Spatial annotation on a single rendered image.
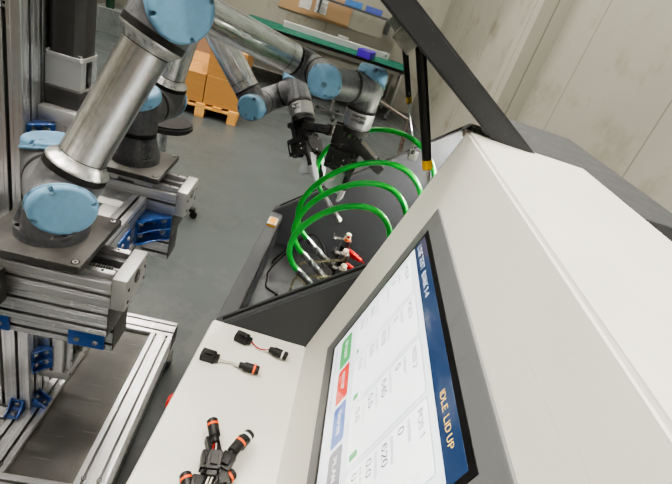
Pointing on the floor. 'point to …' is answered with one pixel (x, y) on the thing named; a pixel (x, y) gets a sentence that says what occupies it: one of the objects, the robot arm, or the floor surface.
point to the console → (540, 316)
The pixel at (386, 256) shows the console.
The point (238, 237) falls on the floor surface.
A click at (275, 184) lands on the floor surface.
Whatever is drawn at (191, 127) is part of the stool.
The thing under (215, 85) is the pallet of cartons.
